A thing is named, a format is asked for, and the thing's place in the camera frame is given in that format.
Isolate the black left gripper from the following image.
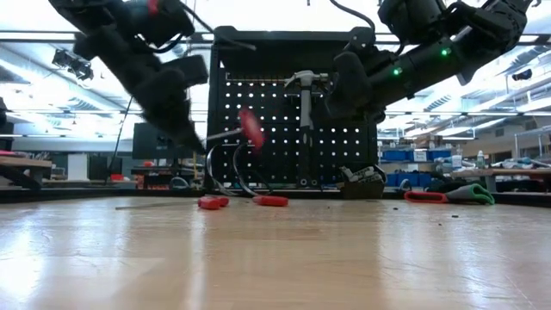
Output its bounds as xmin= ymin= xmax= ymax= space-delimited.
xmin=124 ymin=66 xmax=207 ymax=152

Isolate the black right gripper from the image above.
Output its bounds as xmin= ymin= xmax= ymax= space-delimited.
xmin=342 ymin=26 xmax=410 ymax=126

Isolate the black monitor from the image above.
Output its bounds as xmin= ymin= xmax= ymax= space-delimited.
xmin=132 ymin=122 xmax=195 ymax=160

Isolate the wide blue storage bin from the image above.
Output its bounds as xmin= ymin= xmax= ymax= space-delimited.
xmin=385 ymin=172 xmax=431 ymax=189

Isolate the white box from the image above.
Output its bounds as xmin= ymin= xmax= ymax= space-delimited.
xmin=67 ymin=152 xmax=90 ymax=182

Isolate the black pegboard tool cart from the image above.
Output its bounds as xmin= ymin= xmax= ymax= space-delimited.
xmin=205 ymin=25 xmax=380 ymax=190

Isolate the black open bin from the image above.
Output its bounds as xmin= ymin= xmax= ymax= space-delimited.
xmin=338 ymin=163 xmax=387 ymax=200

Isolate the black ceiling-mounted device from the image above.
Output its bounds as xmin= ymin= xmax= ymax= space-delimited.
xmin=51 ymin=47 xmax=95 ymax=82

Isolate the red flat tool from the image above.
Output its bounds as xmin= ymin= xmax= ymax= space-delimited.
xmin=403 ymin=190 xmax=449 ymax=205

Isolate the green grey curved object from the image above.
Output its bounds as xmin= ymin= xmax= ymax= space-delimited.
xmin=445 ymin=183 xmax=496 ymax=206

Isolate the wooden side bench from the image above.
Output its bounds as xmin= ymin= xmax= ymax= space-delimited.
xmin=0 ymin=155 xmax=53 ymax=182

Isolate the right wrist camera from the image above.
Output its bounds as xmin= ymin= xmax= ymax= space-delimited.
xmin=333 ymin=50 xmax=375 ymax=121

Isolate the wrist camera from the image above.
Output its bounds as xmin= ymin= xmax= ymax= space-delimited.
xmin=333 ymin=50 xmax=375 ymax=121
xmin=161 ymin=53 xmax=211 ymax=90

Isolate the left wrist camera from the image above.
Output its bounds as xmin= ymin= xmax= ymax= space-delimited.
xmin=161 ymin=53 xmax=211 ymax=90

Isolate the hanging black cable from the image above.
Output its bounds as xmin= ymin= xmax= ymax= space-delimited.
xmin=105 ymin=96 xmax=134 ymax=186

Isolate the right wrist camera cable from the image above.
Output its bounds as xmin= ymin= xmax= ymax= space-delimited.
xmin=329 ymin=0 xmax=378 ymax=35

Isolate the black aluminium table frame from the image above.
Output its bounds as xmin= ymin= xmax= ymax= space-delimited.
xmin=0 ymin=185 xmax=551 ymax=207

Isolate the small black ceiling camera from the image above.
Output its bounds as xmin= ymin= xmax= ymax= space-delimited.
xmin=511 ymin=68 xmax=534 ymax=83

